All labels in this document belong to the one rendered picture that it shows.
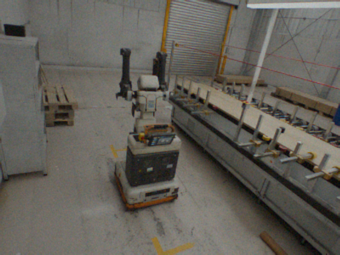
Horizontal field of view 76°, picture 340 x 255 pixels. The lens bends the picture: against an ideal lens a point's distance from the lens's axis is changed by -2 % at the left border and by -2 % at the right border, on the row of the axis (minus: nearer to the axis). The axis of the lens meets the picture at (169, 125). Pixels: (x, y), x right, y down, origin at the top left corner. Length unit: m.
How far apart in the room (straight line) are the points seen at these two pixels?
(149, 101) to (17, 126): 1.46
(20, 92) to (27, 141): 0.57
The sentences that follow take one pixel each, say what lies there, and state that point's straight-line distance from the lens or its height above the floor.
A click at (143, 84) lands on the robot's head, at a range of 2.38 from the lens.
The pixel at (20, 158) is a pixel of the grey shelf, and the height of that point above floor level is 0.28.
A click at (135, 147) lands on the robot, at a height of 0.79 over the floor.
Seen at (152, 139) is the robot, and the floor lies 0.90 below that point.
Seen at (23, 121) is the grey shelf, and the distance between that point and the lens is 2.84.
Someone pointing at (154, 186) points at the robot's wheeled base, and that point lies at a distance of 2.52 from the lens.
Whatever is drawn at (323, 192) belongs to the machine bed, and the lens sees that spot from 2.63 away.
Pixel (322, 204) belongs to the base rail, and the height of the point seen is 0.70.
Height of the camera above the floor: 1.88
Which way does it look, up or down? 24 degrees down
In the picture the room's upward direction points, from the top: 9 degrees clockwise
